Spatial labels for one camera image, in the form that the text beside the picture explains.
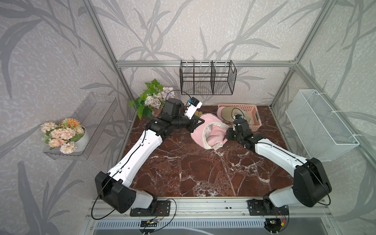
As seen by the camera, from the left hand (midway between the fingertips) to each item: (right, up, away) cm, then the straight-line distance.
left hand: (202, 120), depth 70 cm
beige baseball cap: (+20, +4, +38) cm, 43 cm away
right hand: (+16, -6, +19) cm, 26 cm away
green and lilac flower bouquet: (-28, +12, +12) cm, 33 cm away
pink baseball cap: (+7, -8, +17) cm, 20 cm away
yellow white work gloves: (-2, +3, 0) cm, 4 cm away
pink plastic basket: (+41, +8, +45) cm, 61 cm away
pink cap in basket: (+13, +5, +35) cm, 38 cm away
